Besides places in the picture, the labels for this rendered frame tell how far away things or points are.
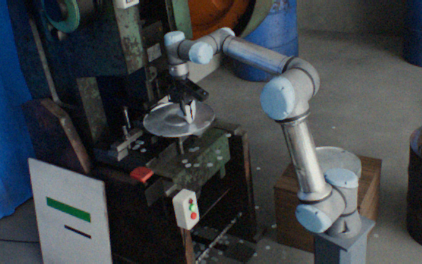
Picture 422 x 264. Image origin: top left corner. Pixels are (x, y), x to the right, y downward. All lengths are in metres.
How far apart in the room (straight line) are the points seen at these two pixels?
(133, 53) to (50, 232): 1.10
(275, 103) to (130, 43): 0.57
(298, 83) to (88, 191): 1.07
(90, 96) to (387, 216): 1.58
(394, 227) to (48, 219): 1.69
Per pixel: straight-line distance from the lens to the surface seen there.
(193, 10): 2.16
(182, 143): 1.94
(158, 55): 1.89
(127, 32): 1.70
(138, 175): 1.68
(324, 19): 5.20
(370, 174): 2.30
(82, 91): 1.98
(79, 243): 2.33
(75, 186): 2.18
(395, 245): 2.47
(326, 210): 1.61
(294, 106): 1.46
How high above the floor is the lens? 1.67
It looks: 29 degrees down
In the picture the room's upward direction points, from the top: 8 degrees counter-clockwise
